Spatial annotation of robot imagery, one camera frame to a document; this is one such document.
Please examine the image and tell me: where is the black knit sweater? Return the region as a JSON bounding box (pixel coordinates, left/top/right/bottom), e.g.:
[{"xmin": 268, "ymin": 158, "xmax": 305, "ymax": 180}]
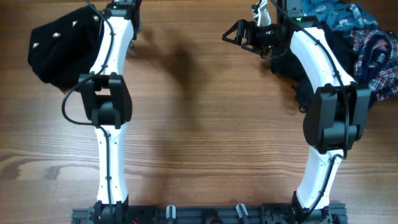
[{"xmin": 27, "ymin": 6, "xmax": 103, "ymax": 89}]

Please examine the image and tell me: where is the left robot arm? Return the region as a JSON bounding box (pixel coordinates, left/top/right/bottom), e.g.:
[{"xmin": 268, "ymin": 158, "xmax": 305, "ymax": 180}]
[{"xmin": 72, "ymin": 1, "xmax": 141, "ymax": 223}]

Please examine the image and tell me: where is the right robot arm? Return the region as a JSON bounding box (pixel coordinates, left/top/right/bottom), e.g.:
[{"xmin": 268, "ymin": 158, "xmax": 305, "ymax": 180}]
[{"xmin": 222, "ymin": 1, "xmax": 371, "ymax": 223}]

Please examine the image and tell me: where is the black garment underneath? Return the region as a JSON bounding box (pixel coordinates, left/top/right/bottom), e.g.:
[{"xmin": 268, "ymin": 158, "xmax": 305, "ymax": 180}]
[{"xmin": 271, "ymin": 21, "xmax": 359, "ymax": 113}]

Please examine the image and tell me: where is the blue patterned garment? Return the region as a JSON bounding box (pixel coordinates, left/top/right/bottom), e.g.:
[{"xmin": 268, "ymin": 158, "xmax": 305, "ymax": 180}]
[{"xmin": 301, "ymin": 0, "xmax": 379, "ymax": 32}]

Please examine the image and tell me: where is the red plaid shirt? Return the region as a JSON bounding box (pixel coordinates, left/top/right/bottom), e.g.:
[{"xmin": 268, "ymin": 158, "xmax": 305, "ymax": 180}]
[{"xmin": 347, "ymin": 30, "xmax": 397, "ymax": 101}]

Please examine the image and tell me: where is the right black camera cable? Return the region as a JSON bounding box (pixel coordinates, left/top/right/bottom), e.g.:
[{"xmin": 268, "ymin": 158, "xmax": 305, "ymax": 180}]
[{"xmin": 269, "ymin": 0, "xmax": 351, "ymax": 218}]

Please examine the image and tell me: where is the black camera cable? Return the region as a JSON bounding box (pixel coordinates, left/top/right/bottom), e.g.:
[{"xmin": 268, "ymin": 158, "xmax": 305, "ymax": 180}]
[
  {"xmin": 269, "ymin": 0, "xmax": 351, "ymax": 218},
  {"xmin": 61, "ymin": 0, "xmax": 114, "ymax": 218}
]

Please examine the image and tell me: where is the left black camera cable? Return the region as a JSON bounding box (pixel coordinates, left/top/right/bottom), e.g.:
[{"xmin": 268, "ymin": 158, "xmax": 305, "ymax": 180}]
[{"xmin": 61, "ymin": 0, "xmax": 114, "ymax": 218}]

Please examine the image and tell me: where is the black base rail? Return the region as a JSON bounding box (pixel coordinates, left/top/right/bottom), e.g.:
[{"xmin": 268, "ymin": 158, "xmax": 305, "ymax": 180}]
[{"xmin": 71, "ymin": 202, "xmax": 348, "ymax": 224}]

